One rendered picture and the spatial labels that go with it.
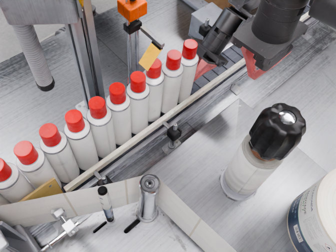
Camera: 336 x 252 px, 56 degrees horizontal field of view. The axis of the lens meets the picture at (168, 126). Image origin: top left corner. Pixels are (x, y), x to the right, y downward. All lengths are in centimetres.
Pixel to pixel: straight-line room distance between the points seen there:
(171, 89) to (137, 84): 13
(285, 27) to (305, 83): 68
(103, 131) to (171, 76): 20
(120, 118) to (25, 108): 36
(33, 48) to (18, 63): 50
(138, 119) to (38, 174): 26
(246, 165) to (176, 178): 21
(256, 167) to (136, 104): 29
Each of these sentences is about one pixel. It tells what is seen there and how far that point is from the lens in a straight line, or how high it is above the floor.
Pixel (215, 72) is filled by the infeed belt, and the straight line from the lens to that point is 98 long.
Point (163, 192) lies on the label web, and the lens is 61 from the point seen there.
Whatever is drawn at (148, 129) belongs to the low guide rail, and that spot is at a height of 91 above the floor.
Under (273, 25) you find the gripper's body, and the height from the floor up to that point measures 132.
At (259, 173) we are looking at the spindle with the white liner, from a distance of 65.
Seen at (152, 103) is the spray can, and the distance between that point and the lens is 77.
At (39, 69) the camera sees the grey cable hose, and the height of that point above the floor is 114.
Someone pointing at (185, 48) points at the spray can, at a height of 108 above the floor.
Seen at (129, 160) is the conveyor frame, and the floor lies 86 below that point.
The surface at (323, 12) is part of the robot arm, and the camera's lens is 42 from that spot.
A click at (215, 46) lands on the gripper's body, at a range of 82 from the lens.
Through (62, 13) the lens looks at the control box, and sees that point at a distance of 47.
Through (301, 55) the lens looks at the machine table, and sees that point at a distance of 121.
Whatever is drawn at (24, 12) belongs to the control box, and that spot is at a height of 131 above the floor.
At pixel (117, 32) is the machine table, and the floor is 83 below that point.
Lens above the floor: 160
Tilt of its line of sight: 59 degrees down
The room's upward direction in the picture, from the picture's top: 9 degrees clockwise
